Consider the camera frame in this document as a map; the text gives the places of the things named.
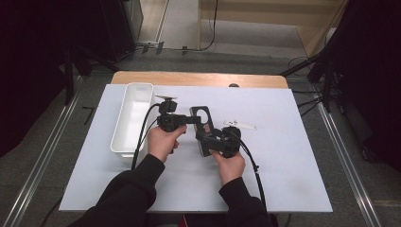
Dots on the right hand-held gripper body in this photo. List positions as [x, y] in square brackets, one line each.
[230, 142]

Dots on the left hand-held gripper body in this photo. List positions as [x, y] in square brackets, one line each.
[168, 121]

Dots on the dark metal perforated plate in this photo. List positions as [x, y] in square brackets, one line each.
[201, 115]

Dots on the white plastic bin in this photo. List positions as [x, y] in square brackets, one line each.
[134, 119]

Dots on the person's left hand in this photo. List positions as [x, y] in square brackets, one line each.
[162, 143]

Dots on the person's right hand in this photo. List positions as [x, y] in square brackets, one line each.
[230, 168]

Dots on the wooden table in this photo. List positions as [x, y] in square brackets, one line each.
[195, 78]

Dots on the white board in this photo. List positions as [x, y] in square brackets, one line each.
[283, 164]

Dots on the black cabinet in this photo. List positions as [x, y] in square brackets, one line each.
[118, 28]

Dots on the black metal stand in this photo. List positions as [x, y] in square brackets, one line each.
[78, 63]
[321, 67]

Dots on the light wooden shelf unit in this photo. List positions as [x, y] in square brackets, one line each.
[261, 12]

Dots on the black curtain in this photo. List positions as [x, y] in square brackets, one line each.
[375, 78]
[28, 69]

